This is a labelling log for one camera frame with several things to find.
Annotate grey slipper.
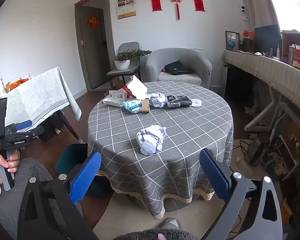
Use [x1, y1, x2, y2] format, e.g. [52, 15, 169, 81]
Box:
[157, 217, 182, 230]

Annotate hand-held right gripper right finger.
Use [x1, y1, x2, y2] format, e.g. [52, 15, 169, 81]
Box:
[199, 149, 283, 240]

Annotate white desk frame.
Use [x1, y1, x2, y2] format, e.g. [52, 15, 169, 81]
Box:
[244, 82, 300, 133]

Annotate potted plant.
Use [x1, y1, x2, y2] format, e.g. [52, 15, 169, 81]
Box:
[114, 49, 152, 71]

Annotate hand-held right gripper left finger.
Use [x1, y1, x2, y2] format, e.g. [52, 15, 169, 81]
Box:
[17, 151, 102, 240]

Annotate red and white carton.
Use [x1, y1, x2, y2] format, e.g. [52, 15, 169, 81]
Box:
[122, 75, 148, 100]

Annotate picture frame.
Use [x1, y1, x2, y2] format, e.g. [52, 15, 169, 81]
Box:
[225, 30, 240, 51]

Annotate red wall scroll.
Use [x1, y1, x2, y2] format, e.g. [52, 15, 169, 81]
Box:
[150, 0, 162, 12]
[192, 0, 205, 12]

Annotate white printed carton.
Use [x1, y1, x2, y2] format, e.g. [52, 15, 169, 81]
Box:
[109, 90, 125, 102]

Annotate teal trash bin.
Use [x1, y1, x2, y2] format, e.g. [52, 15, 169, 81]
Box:
[55, 144, 111, 198]

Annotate white flat carton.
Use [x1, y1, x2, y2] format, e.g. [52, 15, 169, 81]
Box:
[103, 97, 124, 108]

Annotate wall calendar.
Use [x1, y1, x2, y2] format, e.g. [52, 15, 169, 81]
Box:
[117, 0, 136, 20]

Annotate beige lace desk cloth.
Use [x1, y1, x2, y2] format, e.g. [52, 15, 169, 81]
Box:
[224, 50, 300, 108]

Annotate grey checked tablecloth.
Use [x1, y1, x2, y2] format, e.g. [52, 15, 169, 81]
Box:
[87, 81, 234, 219]

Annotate floor fan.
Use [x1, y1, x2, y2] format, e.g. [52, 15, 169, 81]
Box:
[245, 132, 270, 165]

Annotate orange snack bag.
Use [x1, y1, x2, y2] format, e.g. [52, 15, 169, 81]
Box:
[5, 74, 37, 90]

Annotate black laptop bag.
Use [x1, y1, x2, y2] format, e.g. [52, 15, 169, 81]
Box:
[164, 60, 193, 76]

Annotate grey door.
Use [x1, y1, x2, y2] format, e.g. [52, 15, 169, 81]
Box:
[74, 0, 115, 92]

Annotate beige rug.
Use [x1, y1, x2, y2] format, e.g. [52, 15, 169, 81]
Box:
[92, 140, 265, 240]

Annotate grey armchair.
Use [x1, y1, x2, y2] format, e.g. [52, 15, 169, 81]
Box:
[145, 48, 212, 88]

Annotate blue tissue packet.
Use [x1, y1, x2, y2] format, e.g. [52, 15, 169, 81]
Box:
[123, 99, 143, 114]

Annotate red door decoration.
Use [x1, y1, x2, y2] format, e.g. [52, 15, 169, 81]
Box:
[87, 15, 100, 29]

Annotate wooden desk organizer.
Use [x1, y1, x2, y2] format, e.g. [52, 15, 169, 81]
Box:
[281, 30, 300, 68]

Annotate black monitor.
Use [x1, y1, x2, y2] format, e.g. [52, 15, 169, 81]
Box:
[254, 24, 282, 53]

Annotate large paper ball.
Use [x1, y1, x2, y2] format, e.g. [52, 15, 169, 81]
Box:
[136, 124, 168, 155]

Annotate black table leg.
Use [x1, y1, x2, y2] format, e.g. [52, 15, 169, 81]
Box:
[56, 111, 85, 144]

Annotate black plastic packet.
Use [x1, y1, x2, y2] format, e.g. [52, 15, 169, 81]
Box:
[166, 95, 192, 108]

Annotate white tablecloth dining table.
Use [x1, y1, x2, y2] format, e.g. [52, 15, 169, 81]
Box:
[0, 67, 82, 135]

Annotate small crumpled paper ball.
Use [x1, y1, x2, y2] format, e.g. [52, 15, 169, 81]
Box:
[147, 92, 167, 108]

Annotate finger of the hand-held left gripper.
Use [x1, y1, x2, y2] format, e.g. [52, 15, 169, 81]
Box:
[9, 126, 45, 138]
[14, 120, 33, 131]

